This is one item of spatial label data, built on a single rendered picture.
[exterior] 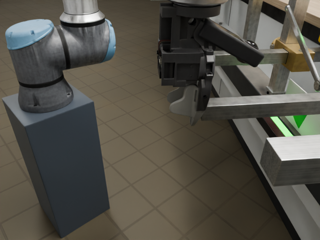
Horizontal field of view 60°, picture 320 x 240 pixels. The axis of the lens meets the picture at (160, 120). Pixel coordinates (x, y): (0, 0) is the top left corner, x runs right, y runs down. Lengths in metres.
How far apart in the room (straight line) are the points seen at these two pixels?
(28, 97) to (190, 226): 0.88
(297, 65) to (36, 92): 0.79
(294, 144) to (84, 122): 0.89
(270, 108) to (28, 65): 0.74
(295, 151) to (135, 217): 1.18
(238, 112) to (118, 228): 0.97
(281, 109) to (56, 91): 0.74
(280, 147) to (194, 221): 1.15
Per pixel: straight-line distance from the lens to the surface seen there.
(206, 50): 0.43
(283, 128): 0.76
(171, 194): 1.48
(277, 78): 0.87
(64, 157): 1.11
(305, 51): 0.68
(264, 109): 0.53
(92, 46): 1.00
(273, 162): 0.25
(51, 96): 1.02
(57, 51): 0.98
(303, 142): 0.27
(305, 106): 0.57
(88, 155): 1.16
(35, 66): 0.98
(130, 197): 1.47
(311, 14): 1.05
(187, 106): 0.47
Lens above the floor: 1.11
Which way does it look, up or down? 34 degrees down
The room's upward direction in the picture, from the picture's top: straight up
